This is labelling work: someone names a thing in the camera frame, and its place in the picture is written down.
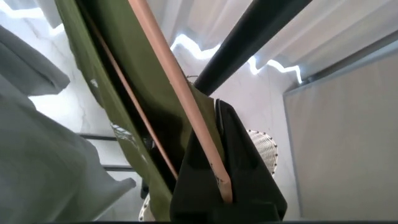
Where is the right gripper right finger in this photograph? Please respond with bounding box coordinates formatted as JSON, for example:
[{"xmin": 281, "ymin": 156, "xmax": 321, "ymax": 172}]
[{"xmin": 214, "ymin": 98, "xmax": 288, "ymax": 222}]

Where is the pink clothes hanger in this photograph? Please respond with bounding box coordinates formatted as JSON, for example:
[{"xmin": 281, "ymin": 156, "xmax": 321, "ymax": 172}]
[{"xmin": 83, "ymin": 0, "xmax": 234, "ymax": 204}]

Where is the black clothes rack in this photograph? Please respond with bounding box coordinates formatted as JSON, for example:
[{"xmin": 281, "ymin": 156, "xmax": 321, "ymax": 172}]
[{"xmin": 76, "ymin": 0, "xmax": 313, "ymax": 200}]

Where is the green garment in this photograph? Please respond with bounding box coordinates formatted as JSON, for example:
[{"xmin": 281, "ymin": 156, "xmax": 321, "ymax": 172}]
[{"xmin": 54, "ymin": 0, "xmax": 225, "ymax": 222}]

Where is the pale grey garment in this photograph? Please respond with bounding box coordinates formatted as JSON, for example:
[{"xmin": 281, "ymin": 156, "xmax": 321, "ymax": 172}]
[{"xmin": 0, "ymin": 24, "xmax": 137, "ymax": 223}]

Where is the white curtain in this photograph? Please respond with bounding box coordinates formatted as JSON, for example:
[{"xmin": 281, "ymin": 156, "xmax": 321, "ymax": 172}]
[{"xmin": 0, "ymin": 0, "xmax": 398, "ymax": 80}]

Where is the white laundry basket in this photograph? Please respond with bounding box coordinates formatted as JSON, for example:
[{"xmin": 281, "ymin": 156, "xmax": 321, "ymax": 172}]
[{"xmin": 137, "ymin": 129, "xmax": 279, "ymax": 222}]

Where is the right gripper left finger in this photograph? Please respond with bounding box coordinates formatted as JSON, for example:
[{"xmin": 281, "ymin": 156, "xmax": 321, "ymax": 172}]
[{"xmin": 169, "ymin": 131, "xmax": 227, "ymax": 222}]

